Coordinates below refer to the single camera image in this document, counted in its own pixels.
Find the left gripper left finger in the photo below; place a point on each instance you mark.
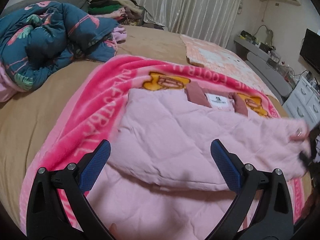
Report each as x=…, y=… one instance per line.
x=58, y=208

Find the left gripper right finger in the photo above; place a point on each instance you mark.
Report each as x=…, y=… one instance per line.
x=262, y=207

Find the pink quilted jacket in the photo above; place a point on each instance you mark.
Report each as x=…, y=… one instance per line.
x=161, y=182

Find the pile of folded clothes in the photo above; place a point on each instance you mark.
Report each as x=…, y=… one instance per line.
x=125, y=12

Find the person's right hand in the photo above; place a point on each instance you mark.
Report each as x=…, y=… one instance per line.
x=300, y=135

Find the white drawer cabinet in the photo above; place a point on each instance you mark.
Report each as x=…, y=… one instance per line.
x=303, y=103

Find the black flat screen television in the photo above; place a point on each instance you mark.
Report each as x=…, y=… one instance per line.
x=310, y=50

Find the grey cluttered shelf desk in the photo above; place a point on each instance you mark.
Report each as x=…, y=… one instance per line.
x=255, y=58

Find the pink cartoon fleece blanket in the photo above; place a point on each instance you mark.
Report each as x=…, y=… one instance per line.
x=218, y=96

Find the peach patterned blanket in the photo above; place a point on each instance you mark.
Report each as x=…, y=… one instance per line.
x=218, y=59

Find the beige striped curtain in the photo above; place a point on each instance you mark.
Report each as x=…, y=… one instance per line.
x=209, y=20

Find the navy flamingo print duvet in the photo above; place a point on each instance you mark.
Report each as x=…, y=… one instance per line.
x=42, y=38

